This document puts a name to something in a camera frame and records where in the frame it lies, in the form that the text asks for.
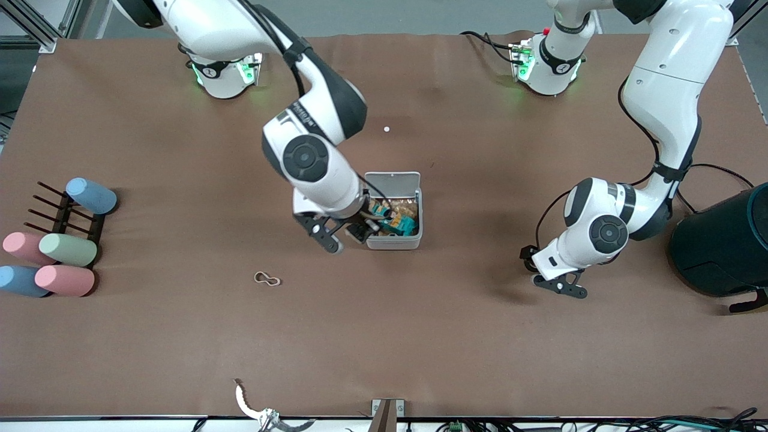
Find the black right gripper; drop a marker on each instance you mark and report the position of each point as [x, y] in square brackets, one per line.
[362, 228]

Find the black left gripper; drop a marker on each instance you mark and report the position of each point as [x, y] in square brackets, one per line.
[528, 254]

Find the white square lidded bin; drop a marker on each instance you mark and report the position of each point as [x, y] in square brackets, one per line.
[393, 182]

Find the beige rubber band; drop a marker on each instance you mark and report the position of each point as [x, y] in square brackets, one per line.
[267, 279]

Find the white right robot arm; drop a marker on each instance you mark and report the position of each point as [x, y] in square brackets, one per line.
[312, 159]

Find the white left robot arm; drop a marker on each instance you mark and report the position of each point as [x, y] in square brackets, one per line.
[660, 90]

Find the teal crumpled wrapper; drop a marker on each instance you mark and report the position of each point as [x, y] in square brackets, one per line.
[405, 225]

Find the brown table cover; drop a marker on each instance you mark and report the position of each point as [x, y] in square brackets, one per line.
[480, 336]

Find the dark teal round container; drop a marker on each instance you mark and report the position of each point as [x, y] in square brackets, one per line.
[720, 246]

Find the white serrated zip tie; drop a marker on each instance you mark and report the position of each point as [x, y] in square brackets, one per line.
[242, 399]

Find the silver metal clamp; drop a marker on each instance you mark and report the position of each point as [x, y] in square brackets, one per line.
[268, 417]

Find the blue plastic cup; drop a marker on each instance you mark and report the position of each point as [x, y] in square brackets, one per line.
[90, 196]

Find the green foam cylinder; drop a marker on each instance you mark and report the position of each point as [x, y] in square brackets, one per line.
[66, 249]

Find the dark wooden cup rack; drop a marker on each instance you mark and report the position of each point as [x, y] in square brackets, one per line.
[63, 219]

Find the pink foam cylinder front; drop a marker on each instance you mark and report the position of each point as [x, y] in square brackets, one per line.
[63, 280]

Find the pink foam cylinder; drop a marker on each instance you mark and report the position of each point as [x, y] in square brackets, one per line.
[21, 246]
[63, 280]

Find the pink foam cylinder back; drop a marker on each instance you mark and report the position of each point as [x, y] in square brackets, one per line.
[21, 246]

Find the blue foam cylinder lower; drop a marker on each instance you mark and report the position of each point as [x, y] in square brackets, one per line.
[18, 281]

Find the grey metal bracket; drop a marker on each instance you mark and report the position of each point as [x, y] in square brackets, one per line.
[387, 414]

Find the aluminium frame post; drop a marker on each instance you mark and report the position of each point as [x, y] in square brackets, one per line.
[45, 43]
[729, 41]

